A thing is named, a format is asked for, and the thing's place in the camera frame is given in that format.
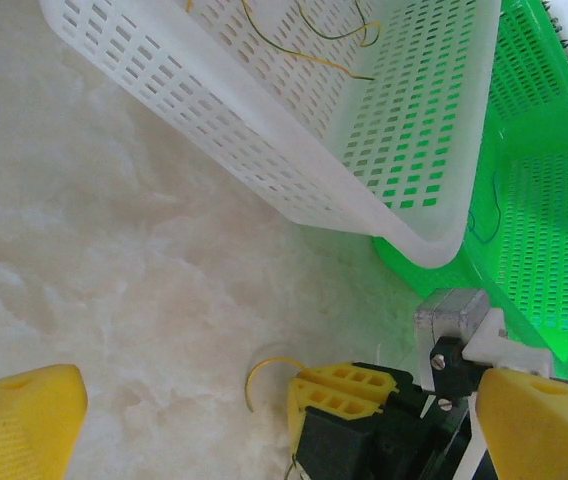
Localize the thin blue cable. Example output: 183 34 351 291
466 169 503 246

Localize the white perforated plastic basket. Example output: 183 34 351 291
38 0 503 269

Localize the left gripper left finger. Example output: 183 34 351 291
0 363 89 480

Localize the green perforated plastic basket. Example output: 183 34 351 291
371 0 568 379

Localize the thin yellow cable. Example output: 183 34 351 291
298 0 382 49
241 0 376 82
244 355 310 414

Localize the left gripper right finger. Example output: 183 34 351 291
474 367 568 480

